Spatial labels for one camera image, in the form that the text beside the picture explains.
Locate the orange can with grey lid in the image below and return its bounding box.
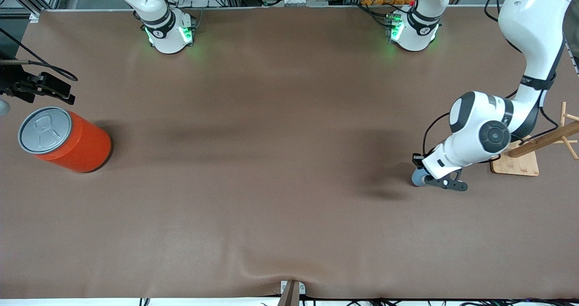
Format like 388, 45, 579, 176
18, 106, 112, 173

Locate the wooden mug tree stand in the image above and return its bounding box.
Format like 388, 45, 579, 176
491, 101, 579, 177

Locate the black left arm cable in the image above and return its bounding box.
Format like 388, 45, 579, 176
422, 0, 561, 163

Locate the metal camera pole bracket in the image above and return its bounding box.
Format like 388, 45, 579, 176
280, 280, 306, 306

